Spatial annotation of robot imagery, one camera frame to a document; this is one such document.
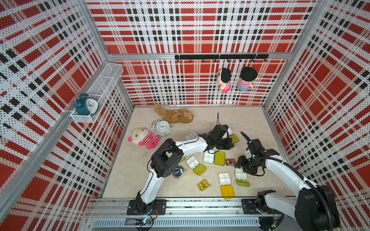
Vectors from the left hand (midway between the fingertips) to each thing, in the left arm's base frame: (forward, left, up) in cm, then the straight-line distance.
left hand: (236, 145), depth 86 cm
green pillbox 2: (-4, +10, -9) cm, 14 cm away
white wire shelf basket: (+22, +79, +26) cm, 86 cm away
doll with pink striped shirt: (+40, +5, +20) cm, 46 cm away
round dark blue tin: (-13, +35, -8) cm, 39 cm away
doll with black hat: (+40, -10, +23) cm, 47 cm away
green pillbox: (+12, -3, -10) cm, 16 cm away
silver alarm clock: (+18, +49, -5) cm, 52 cm away
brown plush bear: (+25, +35, -1) cm, 43 cm away
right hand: (-12, -2, -5) cm, 13 cm away
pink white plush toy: (+9, +60, -3) cm, 61 cm away
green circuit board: (-37, +51, -8) cm, 63 cm away
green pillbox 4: (-16, -2, -9) cm, 19 cm away
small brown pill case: (-7, +3, -8) cm, 11 cm away
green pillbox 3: (-7, +27, -8) cm, 29 cm away
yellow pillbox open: (-18, +8, -9) cm, 22 cm away
